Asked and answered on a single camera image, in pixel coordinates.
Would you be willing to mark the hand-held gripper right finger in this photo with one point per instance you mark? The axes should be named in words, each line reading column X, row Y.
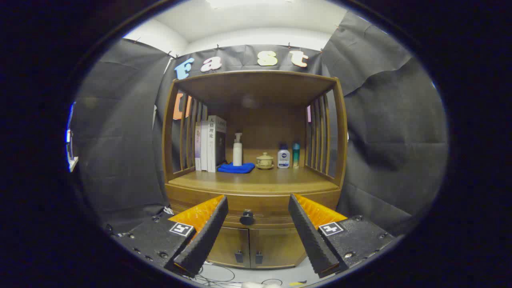
column 312, row 236

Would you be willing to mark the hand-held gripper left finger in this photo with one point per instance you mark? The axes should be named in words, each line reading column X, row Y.
column 208, row 236

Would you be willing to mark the wooden drawer with black knob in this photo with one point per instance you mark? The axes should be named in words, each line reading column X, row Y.
column 256, row 204

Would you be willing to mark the wooden cabinet door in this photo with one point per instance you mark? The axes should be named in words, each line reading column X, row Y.
column 228, row 244
column 276, row 248

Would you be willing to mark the wooden countertop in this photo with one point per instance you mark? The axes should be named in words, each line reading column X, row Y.
column 260, row 180

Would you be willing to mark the wooden cabinet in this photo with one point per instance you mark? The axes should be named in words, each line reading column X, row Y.
column 256, row 90

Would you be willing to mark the blue folded cloth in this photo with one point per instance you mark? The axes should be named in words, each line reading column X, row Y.
column 236, row 168

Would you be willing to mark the teal slim bottle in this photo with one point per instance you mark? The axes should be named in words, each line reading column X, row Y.
column 296, row 156

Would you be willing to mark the white lotion bottle blue cap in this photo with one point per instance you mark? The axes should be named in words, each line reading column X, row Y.
column 283, row 159

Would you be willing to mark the white pump bottle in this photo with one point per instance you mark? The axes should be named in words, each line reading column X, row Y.
column 237, row 154

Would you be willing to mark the thin white book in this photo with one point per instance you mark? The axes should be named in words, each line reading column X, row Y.
column 204, row 148

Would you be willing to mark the thick white and black book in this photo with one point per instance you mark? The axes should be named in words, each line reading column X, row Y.
column 212, row 148

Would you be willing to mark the beige lidded ceramic teacup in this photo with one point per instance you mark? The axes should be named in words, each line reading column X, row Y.
column 264, row 161

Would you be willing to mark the thin purple spine book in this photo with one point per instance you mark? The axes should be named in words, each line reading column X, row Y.
column 197, row 148

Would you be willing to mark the white blue panel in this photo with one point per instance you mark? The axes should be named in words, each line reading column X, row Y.
column 71, row 164

